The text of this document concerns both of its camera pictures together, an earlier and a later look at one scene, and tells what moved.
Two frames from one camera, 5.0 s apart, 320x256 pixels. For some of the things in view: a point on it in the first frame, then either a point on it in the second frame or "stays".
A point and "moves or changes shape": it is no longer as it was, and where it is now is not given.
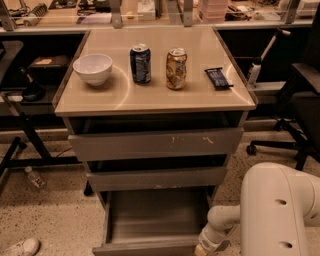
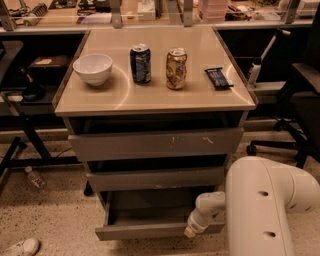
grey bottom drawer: (153, 222) moves or changes shape
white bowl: (93, 68) stays
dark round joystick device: (33, 91) stays
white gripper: (210, 242) -> (194, 224)
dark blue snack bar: (218, 79) stays
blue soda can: (141, 64) stays
